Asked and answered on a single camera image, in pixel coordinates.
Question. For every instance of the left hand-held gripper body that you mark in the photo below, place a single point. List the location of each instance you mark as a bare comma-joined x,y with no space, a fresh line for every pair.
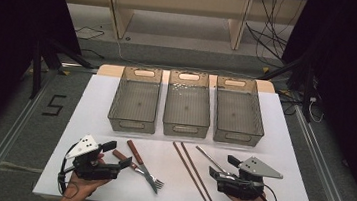
92,168

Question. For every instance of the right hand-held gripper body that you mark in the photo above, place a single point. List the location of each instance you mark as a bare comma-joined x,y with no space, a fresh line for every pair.
244,186

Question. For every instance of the brown wooden chopstick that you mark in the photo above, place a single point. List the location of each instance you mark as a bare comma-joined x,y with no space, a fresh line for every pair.
192,176
198,176

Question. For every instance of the transparent grey plastic bin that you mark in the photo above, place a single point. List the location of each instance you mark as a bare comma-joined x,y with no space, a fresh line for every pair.
187,109
238,117
136,104

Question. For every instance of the person's left hand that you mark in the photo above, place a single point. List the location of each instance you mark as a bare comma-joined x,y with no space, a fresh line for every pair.
83,187

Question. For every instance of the black metal stand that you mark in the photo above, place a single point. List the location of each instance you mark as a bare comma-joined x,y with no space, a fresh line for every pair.
37,72
307,87

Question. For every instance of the light wooden shelf unit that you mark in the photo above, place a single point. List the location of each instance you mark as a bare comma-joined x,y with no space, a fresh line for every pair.
183,3

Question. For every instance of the aluminium floor rail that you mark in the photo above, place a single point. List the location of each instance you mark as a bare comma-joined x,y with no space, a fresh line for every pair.
328,183
3,149

